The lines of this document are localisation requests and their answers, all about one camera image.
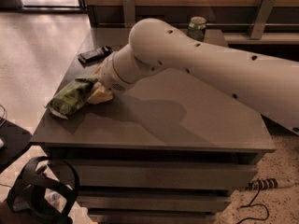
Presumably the black power cable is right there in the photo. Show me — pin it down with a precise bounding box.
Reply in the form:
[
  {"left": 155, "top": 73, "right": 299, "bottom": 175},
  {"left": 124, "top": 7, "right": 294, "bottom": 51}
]
[{"left": 235, "top": 187, "right": 270, "bottom": 224}]

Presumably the right metal rail bracket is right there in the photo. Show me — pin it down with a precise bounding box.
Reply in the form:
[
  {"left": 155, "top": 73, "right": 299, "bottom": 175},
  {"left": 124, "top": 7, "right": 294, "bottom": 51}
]
[{"left": 249, "top": 0, "right": 277, "bottom": 40}]

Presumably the metal rail bracket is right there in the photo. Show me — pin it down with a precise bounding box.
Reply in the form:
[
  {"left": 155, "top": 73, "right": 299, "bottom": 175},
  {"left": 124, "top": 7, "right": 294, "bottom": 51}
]
[
  {"left": 249, "top": 0, "right": 277, "bottom": 40},
  {"left": 122, "top": 0, "right": 135, "bottom": 28}
]

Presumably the black VR headset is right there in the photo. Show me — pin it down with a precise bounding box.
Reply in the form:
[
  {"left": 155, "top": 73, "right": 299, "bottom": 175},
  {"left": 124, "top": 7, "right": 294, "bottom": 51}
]
[{"left": 6, "top": 156, "right": 79, "bottom": 224}]

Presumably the striped power strip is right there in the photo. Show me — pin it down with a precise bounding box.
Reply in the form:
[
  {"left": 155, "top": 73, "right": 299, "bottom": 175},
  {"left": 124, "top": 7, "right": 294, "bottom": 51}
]
[{"left": 247, "top": 177, "right": 296, "bottom": 191}]

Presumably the left metal rail bracket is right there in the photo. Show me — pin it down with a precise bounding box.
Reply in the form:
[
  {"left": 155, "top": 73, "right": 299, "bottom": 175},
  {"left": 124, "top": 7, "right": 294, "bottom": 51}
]
[{"left": 122, "top": 0, "right": 135, "bottom": 28}]

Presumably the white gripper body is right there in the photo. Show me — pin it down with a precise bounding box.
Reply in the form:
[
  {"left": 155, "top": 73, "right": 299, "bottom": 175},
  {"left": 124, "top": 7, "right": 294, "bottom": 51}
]
[{"left": 99, "top": 52, "right": 133, "bottom": 92}]

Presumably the black side table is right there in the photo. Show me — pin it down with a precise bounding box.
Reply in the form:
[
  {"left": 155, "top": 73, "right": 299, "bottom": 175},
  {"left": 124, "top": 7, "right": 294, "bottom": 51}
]
[{"left": 0, "top": 120, "right": 32, "bottom": 174}]

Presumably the horizontal metal rail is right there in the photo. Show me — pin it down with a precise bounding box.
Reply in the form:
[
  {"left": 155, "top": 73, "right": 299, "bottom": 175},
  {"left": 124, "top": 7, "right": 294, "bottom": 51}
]
[{"left": 96, "top": 22, "right": 251, "bottom": 30}]

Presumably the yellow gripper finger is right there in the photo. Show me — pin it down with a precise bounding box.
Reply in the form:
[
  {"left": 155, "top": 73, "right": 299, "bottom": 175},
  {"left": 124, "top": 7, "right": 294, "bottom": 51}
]
[
  {"left": 92, "top": 65, "right": 102, "bottom": 78},
  {"left": 86, "top": 82, "right": 113, "bottom": 105}
]

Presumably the green jalapeno chip bag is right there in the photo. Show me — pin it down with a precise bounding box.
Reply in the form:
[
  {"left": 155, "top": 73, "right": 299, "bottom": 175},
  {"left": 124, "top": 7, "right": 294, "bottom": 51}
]
[{"left": 46, "top": 78, "right": 97, "bottom": 119}]

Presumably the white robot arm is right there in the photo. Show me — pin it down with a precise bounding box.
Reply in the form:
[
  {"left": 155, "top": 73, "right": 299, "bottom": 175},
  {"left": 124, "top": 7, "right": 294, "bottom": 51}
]
[{"left": 93, "top": 19, "right": 299, "bottom": 133}]

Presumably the green soda can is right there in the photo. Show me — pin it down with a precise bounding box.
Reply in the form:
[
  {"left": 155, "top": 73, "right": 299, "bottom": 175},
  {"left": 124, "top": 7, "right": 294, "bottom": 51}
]
[{"left": 187, "top": 16, "right": 206, "bottom": 41}]

